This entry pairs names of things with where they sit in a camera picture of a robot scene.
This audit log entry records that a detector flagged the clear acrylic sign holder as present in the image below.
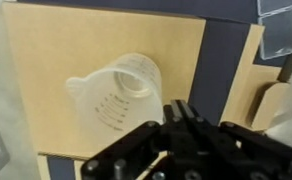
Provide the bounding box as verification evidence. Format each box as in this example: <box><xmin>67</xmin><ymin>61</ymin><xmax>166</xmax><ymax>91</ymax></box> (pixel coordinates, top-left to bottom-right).
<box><xmin>257</xmin><ymin>0</ymin><xmax>292</xmax><ymax>60</ymax></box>

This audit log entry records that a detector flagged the middle large cardboard box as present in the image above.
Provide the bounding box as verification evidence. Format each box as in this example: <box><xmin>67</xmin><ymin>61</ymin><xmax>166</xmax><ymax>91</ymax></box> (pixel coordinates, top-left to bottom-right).
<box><xmin>35</xmin><ymin>23</ymin><xmax>290</xmax><ymax>180</ymax></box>

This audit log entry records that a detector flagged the clear plastic measuring jug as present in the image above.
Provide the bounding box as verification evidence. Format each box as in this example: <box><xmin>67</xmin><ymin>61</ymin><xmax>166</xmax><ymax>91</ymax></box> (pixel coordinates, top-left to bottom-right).
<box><xmin>65</xmin><ymin>53</ymin><xmax>163</xmax><ymax>140</ymax></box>

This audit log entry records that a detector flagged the bottom flat cardboard box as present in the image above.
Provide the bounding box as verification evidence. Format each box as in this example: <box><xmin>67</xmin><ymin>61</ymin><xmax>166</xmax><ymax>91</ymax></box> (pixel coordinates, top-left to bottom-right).
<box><xmin>5</xmin><ymin>2</ymin><xmax>292</xmax><ymax>180</ymax></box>

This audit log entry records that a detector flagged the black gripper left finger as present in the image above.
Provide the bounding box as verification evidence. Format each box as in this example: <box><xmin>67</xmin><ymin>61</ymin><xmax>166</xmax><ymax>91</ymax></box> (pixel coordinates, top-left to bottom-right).
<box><xmin>163</xmin><ymin>100</ymin><xmax>181</xmax><ymax>133</ymax></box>

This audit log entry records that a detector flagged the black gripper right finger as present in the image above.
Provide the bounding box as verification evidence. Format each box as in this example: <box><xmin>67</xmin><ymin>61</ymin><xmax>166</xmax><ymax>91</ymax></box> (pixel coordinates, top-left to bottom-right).
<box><xmin>180</xmin><ymin>100</ymin><xmax>204</xmax><ymax>134</ymax></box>

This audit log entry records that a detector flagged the upper cardboard box under jug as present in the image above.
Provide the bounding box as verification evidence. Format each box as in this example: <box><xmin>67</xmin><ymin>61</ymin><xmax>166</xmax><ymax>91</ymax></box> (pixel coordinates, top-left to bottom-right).
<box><xmin>2</xmin><ymin>2</ymin><xmax>205</xmax><ymax>158</ymax></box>

